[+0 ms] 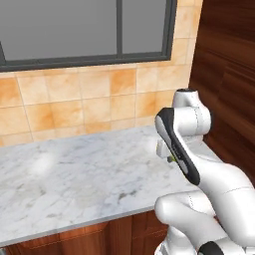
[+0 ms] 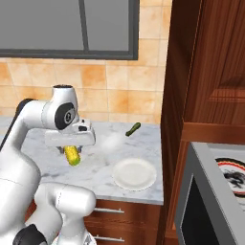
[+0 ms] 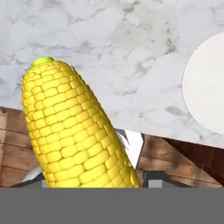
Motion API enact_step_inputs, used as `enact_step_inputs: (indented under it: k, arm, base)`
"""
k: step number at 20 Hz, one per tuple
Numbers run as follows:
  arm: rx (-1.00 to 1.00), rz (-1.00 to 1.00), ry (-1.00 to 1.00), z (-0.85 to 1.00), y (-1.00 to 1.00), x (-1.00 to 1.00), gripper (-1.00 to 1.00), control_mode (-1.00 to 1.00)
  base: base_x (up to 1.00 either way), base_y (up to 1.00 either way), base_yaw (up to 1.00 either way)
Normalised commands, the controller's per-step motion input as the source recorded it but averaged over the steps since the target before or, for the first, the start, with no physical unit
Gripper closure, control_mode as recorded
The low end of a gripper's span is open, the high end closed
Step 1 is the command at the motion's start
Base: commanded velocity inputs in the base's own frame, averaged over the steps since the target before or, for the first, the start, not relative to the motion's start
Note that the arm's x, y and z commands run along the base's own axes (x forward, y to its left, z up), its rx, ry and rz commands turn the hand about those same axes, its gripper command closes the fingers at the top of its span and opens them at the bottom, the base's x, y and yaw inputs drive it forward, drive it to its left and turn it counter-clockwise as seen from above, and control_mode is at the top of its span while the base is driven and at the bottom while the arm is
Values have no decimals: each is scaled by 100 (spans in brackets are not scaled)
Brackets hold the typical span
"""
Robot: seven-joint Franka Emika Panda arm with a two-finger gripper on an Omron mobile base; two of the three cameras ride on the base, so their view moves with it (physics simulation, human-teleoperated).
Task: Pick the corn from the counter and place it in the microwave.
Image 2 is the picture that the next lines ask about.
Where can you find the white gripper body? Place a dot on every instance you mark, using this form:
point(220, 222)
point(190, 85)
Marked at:
point(68, 138)

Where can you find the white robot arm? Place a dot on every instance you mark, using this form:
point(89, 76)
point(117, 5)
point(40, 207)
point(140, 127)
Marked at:
point(19, 172)

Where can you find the yellow corn cob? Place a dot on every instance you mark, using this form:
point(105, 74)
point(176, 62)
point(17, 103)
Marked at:
point(72, 157)

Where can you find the grey microwave door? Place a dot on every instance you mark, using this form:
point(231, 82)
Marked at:
point(204, 220)

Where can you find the grey microwave oven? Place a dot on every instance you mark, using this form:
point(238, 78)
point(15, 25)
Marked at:
point(229, 150)

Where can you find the green cucumber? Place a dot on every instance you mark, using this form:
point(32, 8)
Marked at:
point(133, 129)

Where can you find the white plate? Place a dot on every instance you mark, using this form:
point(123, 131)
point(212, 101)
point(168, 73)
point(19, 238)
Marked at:
point(134, 174)

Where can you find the brown wooden drawer front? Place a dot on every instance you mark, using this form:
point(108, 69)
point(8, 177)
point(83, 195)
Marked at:
point(140, 234)
point(140, 213)

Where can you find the dark framed window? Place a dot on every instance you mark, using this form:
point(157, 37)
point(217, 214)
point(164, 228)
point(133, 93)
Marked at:
point(63, 25)

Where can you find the tall brown wooden cabinet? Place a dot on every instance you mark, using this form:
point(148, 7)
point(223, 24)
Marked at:
point(173, 79)

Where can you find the brown wooden cabinet door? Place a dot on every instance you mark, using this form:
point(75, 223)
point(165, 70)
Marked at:
point(220, 60)

